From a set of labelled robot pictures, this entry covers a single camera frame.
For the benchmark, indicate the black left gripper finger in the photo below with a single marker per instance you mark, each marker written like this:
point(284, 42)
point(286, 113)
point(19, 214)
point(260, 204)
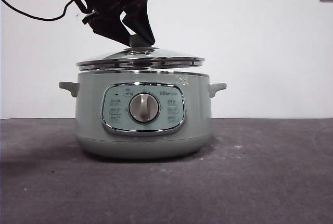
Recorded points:
point(141, 20)
point(112, 27)

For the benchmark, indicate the glass lid with green knob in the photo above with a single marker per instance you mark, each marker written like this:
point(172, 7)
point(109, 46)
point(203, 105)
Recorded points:
point(140, 58)

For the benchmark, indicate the sage green electric pot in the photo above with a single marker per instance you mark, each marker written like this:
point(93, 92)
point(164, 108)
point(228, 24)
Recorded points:
point(91, 119)

